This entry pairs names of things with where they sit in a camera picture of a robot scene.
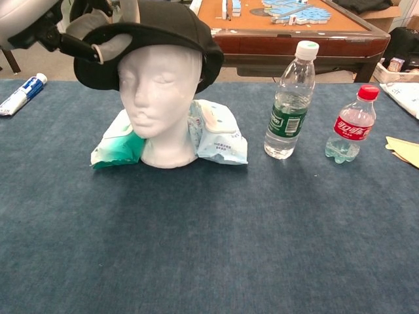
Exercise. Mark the black baseball cap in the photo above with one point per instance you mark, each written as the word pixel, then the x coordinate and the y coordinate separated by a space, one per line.
pixel 183 29

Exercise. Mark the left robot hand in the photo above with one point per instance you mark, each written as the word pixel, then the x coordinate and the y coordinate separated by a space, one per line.
pixel 75 45

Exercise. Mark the green wet wipes pack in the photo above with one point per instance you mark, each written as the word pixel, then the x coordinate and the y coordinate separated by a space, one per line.
pixel 113 147

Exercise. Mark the blue mahjong tile pile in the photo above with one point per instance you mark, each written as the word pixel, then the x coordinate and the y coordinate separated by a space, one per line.
pixel 301 13

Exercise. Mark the small drink carton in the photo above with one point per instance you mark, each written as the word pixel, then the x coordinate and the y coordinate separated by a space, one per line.
pixel 396 64

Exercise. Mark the cardboard box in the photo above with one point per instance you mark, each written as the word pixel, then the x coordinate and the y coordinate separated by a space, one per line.
pixel 383 18

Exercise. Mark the blue white toothpaste tube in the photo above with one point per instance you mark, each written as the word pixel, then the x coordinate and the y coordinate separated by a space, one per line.
pixel 23 95

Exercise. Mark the black bag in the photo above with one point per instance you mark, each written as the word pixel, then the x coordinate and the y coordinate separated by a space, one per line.
pixel 404 42

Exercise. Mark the white plastic crate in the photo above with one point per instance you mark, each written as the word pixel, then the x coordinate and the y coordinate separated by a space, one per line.
pixel 393 76

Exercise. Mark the light blue wet wipes pack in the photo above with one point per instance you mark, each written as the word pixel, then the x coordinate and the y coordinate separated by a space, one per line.
pixel 219 140

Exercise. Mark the white printed plastic bag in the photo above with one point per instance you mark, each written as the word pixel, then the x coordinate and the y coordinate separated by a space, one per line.
pixel 404 98

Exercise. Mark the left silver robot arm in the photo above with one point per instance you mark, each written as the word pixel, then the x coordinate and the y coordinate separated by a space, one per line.
pixel 19 16

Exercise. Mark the blue tablecloth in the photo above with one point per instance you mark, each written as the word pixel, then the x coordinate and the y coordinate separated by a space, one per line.
pixel 209 235

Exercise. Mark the small bottle red label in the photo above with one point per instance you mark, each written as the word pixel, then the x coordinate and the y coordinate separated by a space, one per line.
pixel 352 127

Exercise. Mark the dark furniture leg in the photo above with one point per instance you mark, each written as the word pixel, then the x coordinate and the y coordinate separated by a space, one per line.
pixel 11 62

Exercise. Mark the brown mahjong table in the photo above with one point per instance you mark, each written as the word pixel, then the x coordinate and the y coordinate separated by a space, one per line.
pixel 294 41

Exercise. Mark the clear bottle green label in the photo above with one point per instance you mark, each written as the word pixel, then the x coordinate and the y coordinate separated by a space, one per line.
pixel 289 98

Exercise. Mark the black cloth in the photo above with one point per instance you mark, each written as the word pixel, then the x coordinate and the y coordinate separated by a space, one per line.
pixel 363 5

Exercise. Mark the pale yellow paper envelope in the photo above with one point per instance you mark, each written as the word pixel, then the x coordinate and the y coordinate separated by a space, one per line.
pixel 406 150

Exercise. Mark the white foam mannequin head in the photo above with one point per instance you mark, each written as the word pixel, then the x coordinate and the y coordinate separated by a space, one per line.
pixel 160 98

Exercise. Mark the standing mahjong tile row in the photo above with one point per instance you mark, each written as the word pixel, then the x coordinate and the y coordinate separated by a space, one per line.
pixel 232 8

